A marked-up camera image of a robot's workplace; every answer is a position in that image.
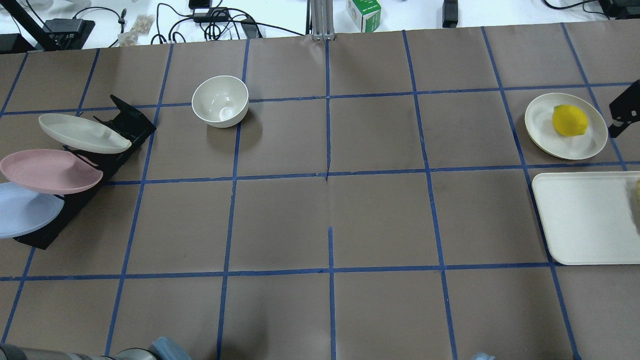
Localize blue plate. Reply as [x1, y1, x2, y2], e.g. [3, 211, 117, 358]
[0, 182, 65, 239]

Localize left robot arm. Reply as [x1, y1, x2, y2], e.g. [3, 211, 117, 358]
[0, 336, 194, 360]

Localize cream plate with lemon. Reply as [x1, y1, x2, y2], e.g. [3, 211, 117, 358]
[525, 92, 609, 161]

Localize black plate rack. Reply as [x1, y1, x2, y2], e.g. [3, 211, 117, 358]
[1, 95, 156, 249]

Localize cream white plate in rack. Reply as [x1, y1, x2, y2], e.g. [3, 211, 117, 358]
[38, 113, 132, 155]

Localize pink plate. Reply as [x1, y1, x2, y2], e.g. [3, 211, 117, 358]
[0, 149, 103, 195]

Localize yellow lemon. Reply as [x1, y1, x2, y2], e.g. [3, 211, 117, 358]
[551, 104, 590, 137]

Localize cream white tray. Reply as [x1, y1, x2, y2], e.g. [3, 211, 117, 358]
[532, 171, 640, 265]

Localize black device on desk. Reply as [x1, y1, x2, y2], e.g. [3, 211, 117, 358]
[442, 0, 459, 28]

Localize green white box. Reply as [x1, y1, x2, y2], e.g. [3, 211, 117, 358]
[346, 0, 382, 33]

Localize cream white bowl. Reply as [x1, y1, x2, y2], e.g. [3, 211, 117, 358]
[190, 75, 249, 128]

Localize black power adapter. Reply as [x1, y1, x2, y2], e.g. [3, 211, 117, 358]
[190, 7, 231, 24]

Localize snack bags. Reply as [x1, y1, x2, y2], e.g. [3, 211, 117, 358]
[117, 14, 156, 48]

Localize black monitor stand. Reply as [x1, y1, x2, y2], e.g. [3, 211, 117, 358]
[1, 0, 96, 51]

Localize aluminium frame post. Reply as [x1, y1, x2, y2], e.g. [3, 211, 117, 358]
[306, 0, 336, 41]

